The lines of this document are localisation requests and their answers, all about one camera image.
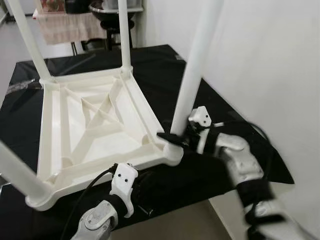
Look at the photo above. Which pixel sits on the black round stool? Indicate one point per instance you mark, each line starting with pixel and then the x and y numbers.
pixel 112 30

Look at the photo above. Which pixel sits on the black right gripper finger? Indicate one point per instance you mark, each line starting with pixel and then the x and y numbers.
pixel 170 137

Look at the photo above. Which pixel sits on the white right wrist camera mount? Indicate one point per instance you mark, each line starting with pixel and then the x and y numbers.
pixel 201 117

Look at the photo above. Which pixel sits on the black tablecloth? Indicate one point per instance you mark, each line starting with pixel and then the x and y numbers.
pixel 240 150

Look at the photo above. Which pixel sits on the pink cloth covered table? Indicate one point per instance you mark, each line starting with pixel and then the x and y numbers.
pixel 70 27

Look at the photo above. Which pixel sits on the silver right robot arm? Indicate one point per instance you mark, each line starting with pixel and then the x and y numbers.
pixel 245 165

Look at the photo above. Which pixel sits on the clear tape patch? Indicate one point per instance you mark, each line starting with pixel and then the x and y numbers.
pixel 22 87

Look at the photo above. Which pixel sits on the black wok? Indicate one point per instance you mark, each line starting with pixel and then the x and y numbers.
pixel 105 10

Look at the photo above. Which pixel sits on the white plastic table top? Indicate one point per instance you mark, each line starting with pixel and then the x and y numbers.
pixel 100 125

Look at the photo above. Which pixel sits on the red printed box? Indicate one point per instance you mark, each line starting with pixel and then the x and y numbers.
pixel 52 5

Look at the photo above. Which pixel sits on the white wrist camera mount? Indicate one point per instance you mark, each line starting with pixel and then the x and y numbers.
pixel 122 182
pixel 201 117

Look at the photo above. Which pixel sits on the dark bag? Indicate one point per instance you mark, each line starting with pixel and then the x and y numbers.
pixel 77 5

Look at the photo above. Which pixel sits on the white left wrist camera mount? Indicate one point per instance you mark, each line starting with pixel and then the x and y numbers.
pixel 122 182

